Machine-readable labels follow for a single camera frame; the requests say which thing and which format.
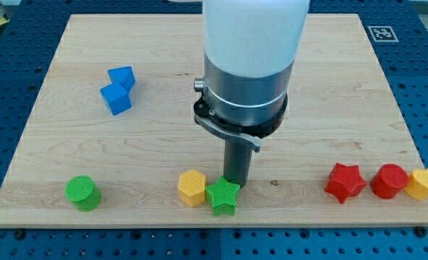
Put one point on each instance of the yellow hexagon block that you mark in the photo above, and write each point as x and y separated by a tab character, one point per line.
191	187

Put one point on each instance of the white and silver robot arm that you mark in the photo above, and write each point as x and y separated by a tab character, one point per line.
249	47

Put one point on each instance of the green star block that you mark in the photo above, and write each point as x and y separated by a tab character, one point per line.
222	196

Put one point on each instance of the red star block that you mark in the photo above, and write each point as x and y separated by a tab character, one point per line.
345	182

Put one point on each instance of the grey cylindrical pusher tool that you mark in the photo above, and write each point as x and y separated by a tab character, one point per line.
237	158

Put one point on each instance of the wooden board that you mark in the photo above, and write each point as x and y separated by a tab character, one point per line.
341	110

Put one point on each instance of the blue cube block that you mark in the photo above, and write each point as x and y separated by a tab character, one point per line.
116	98

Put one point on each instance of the blue triangular block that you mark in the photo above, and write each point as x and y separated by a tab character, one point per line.
123	76

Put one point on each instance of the green cylinder block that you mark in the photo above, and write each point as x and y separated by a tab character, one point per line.
82	192

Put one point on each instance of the red cylinder block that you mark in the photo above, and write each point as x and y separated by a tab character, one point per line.
389	181

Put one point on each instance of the white fiducial marker tag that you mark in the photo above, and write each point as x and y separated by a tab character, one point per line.
382	34

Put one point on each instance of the yellow heart block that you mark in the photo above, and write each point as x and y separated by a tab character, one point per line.
417	186

